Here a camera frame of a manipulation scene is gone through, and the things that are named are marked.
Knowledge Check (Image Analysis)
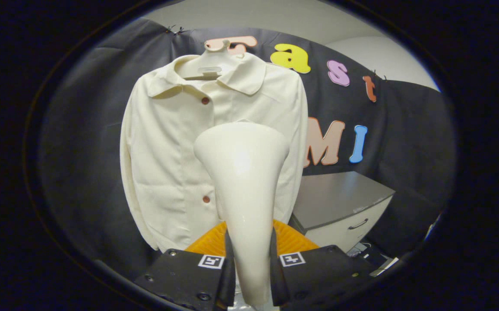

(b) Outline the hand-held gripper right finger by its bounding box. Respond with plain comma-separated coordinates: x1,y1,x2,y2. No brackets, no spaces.
269,219,373,309

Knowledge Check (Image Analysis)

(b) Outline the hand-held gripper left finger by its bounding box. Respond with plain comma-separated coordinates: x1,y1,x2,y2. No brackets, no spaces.
134,221,236,311

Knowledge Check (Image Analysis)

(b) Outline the white garment steamer head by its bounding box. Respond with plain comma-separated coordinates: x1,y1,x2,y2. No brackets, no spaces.
193,122,290,308

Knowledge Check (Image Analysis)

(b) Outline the cream button shirt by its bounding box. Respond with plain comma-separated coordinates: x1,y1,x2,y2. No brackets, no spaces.
120,53,309,252

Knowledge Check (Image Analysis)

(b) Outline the dark box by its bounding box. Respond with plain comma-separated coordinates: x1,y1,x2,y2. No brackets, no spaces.
353,243,389,269

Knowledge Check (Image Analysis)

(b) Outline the white paper sheet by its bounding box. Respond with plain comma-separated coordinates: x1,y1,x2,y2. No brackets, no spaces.
370,257,399,277

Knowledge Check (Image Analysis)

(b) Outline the grey cabinet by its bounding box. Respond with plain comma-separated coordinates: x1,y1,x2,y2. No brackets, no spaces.
288,171,395,253

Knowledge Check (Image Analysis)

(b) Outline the white plastic hanger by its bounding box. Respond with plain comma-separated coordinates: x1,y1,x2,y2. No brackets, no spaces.
180,39,243,80

